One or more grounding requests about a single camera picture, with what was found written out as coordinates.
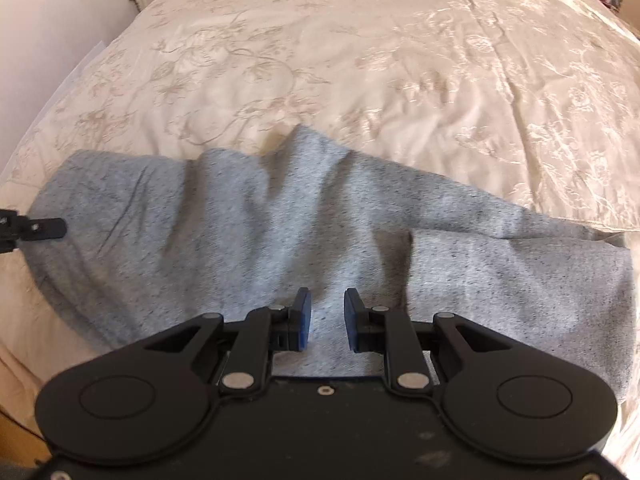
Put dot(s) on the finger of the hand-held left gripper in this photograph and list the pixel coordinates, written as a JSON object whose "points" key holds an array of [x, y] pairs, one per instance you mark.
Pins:
{"points": [[42, 228]]}

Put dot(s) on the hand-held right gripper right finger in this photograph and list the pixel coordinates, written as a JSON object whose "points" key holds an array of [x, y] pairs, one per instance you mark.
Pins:
{"points": [[350, 323]]}

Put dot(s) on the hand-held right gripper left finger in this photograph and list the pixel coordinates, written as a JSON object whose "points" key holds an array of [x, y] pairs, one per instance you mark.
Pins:
{"points": [[303, 321]]}

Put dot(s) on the grey knit pants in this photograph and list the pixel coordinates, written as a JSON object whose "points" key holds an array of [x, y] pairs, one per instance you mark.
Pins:
{"points": [[200, 240]]}

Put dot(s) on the cream embroidered bedspread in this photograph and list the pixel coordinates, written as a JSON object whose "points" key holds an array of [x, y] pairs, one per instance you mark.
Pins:
{"points": [[400, 60]]}

